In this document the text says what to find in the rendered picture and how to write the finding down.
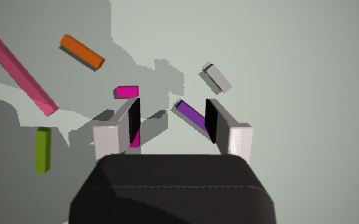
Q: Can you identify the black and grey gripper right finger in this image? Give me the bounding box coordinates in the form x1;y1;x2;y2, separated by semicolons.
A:
205;99;253;165

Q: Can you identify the grey rectangular block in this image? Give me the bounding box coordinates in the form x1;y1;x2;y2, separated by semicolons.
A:
205;64;233;93

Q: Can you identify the purple rod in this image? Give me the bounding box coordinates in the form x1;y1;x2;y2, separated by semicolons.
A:
176;100;208;133

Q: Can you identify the lime green rectangular bar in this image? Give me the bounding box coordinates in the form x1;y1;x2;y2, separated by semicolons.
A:
36;127;51;174

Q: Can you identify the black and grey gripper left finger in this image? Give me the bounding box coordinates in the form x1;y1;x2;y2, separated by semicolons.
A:
92;98;141;165

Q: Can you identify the pink rod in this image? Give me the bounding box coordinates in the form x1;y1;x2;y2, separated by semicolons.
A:
0;40;59;116

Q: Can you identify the magenta rod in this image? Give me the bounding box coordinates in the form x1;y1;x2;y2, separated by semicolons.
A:
129;128;140;148
117;86;139;97

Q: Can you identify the orange rod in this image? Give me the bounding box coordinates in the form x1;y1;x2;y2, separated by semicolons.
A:
60;34;105;68

